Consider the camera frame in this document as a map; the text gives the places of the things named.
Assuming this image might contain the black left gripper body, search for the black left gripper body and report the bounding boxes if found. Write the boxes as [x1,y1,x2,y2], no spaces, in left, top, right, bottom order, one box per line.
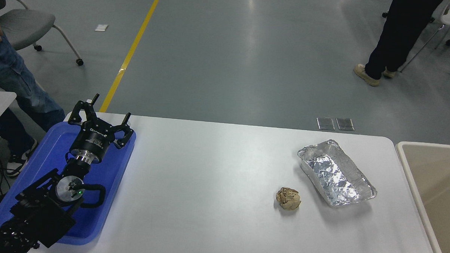
[69,118,116,164]

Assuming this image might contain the blue plastic tray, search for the blue plastic tray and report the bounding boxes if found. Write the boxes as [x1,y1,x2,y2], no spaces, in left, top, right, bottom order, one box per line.
[0,119,138,248]

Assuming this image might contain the person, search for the person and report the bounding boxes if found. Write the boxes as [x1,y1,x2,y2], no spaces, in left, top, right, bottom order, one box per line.
[353,0,445,89]
[0,3,70,179]

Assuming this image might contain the grey wheeled chair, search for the grey wheeled chair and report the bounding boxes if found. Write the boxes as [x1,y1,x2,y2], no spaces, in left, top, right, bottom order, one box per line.
[0,0,86,67]

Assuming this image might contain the crumpled tan paper ball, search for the crumpled tan paper ball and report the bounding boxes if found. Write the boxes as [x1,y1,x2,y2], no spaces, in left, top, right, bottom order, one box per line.
[275,187,302,211]

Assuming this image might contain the metal floor plate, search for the metal floor plate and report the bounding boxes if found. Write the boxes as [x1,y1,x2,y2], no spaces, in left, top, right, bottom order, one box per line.
[336,118,355,131]
[316,117,336,131]

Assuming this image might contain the silver foil tray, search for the silver foil tray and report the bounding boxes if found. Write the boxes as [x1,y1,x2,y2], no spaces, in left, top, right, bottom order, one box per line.
[296,138,379,209]

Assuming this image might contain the large pale bin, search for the large pale bin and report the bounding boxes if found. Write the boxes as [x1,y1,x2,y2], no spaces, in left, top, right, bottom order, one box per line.
[392,141,450,253]

